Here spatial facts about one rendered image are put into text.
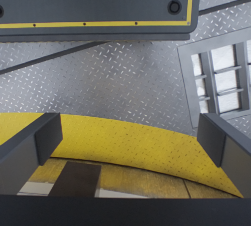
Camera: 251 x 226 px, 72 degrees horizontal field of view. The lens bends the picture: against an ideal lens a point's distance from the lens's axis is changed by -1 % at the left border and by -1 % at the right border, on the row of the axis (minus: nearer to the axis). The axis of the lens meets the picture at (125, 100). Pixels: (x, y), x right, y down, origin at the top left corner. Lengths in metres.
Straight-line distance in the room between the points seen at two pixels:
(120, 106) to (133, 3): 0.54
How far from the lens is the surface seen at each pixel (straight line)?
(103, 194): 0.90
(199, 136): 0.17
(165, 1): 0.61
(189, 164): 1.17
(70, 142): 1.09
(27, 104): 1.10
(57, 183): 0.67
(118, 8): 0.60
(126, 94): 0.93
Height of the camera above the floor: 0.91
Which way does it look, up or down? 74 degrees down
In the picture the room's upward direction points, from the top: 175 degrees counter-clockwise
